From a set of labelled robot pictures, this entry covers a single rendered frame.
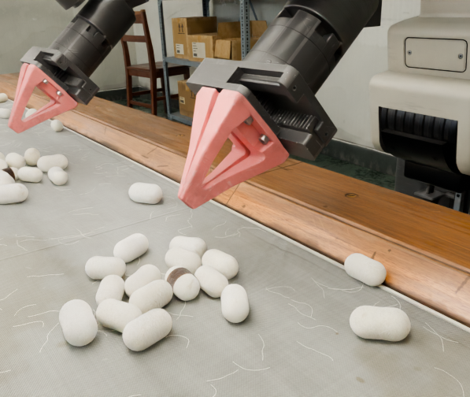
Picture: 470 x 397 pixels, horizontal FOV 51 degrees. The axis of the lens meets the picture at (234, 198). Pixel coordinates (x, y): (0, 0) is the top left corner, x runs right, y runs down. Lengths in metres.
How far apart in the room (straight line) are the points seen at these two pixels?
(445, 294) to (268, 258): 0.14
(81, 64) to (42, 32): 4.66
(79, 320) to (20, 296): 0.09
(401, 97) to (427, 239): 0.56
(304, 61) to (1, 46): 4.93
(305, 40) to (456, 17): 0.62
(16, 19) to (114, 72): 1.05
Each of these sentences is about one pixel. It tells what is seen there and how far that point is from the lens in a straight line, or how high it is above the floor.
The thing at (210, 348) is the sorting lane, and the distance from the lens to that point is 0.32.
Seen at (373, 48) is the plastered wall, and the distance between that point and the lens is 2.90.
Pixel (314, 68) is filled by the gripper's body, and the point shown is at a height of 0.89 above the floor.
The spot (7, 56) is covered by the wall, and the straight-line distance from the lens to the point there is 5.24.
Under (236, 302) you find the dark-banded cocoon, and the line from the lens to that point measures 0.33.
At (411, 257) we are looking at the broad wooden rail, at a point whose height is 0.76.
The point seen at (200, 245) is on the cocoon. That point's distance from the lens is 0.41.
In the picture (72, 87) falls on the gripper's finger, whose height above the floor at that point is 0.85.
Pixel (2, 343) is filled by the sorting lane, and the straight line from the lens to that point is 0.37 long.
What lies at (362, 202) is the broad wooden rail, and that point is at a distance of 0.47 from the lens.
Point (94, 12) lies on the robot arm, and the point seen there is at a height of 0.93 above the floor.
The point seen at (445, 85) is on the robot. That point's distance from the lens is 0.90.
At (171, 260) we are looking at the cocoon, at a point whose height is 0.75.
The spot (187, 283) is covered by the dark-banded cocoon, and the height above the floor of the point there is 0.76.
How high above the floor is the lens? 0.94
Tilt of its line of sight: 22 degrees down
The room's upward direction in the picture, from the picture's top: 2 degrees counter-clockwise
